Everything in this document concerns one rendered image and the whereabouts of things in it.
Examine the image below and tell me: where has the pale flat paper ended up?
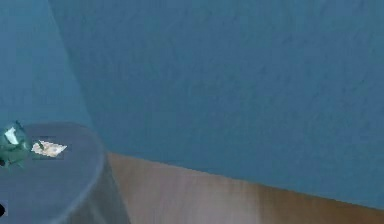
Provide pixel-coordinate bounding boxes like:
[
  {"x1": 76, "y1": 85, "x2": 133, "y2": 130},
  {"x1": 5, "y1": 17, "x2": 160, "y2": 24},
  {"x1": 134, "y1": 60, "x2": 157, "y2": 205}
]
[{"x1": 31, "y1": 139, "x2": 68, "y2": 158}]

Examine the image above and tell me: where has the green glass statue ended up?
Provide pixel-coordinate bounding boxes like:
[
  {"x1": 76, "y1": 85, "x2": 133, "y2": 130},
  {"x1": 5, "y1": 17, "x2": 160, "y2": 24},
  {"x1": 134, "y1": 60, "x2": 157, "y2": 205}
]
[{"x1": 0, "y1": 120, "x2": 34, "y2": 170}]

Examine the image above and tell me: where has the round blue-grey table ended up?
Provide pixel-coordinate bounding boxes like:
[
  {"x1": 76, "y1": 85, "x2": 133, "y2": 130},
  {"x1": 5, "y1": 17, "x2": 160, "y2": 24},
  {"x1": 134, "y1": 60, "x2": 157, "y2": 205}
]
[{"x1": 0, "y1": 121, "x2": 132, "y2": 224}]

